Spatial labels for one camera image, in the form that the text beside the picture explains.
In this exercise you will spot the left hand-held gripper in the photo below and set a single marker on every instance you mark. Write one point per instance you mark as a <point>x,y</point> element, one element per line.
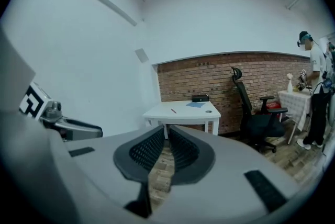
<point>34,102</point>

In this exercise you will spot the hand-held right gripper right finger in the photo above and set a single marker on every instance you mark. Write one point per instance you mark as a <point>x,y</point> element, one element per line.
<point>193,160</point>

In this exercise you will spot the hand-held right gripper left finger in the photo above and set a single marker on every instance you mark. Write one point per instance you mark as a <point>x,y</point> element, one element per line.
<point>136,152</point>

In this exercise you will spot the blue notebook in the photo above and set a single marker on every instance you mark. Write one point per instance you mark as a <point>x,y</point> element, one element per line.
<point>195,104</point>

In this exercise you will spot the black box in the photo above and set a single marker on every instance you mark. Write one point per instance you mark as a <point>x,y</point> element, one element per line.
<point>200,98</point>

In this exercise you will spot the black office chair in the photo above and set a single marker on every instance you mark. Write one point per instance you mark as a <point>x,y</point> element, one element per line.
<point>257,123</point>

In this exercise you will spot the table with checked cloth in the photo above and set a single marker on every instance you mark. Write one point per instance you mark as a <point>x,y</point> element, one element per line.
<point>294,102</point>

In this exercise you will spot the white vase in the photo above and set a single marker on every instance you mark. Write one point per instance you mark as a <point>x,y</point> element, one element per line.
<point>289,87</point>

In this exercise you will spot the grey square wall plate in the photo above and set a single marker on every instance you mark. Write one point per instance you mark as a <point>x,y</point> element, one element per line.
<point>141,55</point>

